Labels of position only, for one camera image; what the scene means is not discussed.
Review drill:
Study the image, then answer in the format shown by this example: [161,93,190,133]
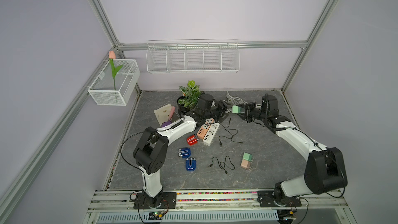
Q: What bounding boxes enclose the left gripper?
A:
[204,100,233,123]

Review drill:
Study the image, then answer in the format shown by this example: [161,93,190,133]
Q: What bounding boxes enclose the green charger adapter top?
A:
[232,105,242,114]

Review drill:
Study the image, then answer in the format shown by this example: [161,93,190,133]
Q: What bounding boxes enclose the green charger adapter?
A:
[243,152,253,162]
[232,105,242,114]

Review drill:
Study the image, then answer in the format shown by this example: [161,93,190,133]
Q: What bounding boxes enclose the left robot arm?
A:
[128,93,228,208]

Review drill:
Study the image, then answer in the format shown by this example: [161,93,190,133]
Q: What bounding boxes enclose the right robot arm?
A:
[233,94,348,206]

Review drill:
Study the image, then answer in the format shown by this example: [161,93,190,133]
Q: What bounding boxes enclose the red electric shaver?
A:
[187,134,200,146]

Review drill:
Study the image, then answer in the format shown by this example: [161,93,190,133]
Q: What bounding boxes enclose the blue electric shaver upper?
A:
[178,147,191,158]

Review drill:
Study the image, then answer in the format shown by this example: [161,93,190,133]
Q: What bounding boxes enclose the blue electric shaver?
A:
[178,147,191,158]
[186,157,197,172]

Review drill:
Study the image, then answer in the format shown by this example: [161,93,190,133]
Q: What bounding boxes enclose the blue electric shaver lower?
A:
[186,157,197,172]

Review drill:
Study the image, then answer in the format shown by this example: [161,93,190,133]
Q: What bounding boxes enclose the orange power strip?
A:
[197,118,215,140]

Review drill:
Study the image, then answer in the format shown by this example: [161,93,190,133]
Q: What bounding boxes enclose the white power strip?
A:
[203,122,220,146]

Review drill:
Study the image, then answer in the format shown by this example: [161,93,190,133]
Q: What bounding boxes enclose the potted green plant black vase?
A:
[177,80,203,114]

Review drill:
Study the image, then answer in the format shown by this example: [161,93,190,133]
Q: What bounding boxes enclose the green charger adapter middle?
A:
[243,152,253,162]

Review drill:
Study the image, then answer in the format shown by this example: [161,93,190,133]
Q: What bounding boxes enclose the pink charger adapter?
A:
[240,159,251,170]

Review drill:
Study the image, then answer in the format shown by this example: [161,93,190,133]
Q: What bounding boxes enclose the artificial pink tulip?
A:
[108,51,123,90]

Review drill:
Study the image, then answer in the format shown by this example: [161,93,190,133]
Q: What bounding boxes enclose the coiled white power cord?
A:
[225,90,249,108]

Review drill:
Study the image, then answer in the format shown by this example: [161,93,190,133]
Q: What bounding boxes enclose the white wire wall shelf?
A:
[146,39,240,73]

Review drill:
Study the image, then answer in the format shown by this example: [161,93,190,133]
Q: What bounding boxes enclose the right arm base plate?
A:
[257,190,302,207]

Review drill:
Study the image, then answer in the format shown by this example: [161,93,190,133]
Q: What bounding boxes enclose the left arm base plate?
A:
[134,191,177,210]

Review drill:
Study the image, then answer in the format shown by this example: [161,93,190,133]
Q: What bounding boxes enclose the white vented cable duct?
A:
[94,210,279,224]

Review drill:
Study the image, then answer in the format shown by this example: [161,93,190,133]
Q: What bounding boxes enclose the white mesh wall basket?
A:
[88,59,140,106]

